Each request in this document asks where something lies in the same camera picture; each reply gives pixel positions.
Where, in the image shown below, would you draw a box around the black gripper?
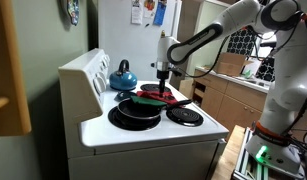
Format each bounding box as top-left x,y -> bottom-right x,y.
156,68 -> 170,98

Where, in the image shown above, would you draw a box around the red kitchen towel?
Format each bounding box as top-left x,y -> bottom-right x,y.
136,90 -> 177,105

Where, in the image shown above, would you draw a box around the colourful decorative wall plate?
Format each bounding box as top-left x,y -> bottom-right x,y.
66,0 -> 80,27

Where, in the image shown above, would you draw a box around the green item on counter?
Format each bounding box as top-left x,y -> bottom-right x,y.
242,69 -> 256,80

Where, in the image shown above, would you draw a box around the colourful fridge flyer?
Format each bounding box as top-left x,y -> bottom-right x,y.
153,0 -> 168,27

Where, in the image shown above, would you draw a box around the blue kettle with black handle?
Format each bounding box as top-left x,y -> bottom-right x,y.
108,59 -> 139,92

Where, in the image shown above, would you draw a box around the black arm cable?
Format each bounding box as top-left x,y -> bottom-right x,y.
172,33 -> 232,80

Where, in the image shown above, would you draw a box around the pale green tall cabinet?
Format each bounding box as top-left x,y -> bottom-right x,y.
186,0 -> 241,68

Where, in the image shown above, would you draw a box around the fridge picture magnet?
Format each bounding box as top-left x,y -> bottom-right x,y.
142,0 -> 157,19

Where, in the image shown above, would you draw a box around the wooden base cabinets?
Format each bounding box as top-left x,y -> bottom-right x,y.
192,68 -> 276,134

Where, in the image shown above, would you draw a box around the white countertop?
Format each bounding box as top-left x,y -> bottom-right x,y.
194,65 -> 274,95

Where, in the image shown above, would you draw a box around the wooden platform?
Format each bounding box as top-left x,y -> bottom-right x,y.
211,124 -> 247,180

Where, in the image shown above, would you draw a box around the black coil burner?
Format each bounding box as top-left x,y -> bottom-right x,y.
139,83 -> 172,94
109,84 -> 138,92
107,105 -> 162,132
166,106 -> 205,127

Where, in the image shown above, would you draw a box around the white refrigerator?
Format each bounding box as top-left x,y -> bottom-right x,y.
97,0 -> 183,84

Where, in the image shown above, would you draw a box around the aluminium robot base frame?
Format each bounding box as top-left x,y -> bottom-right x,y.
232,128 -> 307,180

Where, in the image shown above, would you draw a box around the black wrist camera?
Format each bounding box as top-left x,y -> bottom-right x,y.
169,67 -> 183,77

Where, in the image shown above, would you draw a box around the white electric stove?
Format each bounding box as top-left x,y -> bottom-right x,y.
57,48 -> 230,180

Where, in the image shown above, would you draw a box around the cardboard box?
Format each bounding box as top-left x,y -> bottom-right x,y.
213,52 -> 254,77

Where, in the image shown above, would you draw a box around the green cloth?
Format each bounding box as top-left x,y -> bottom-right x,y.
130,95 -> 168,108

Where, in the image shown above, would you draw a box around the white fridge paper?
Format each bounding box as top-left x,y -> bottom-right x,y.
130,0 -> 144,25

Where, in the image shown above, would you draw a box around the black frying pan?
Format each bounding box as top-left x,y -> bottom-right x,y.
116,97 -> 194,120

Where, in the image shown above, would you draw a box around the black stereo camera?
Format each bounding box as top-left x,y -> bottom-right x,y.
259,40 -> 278,48

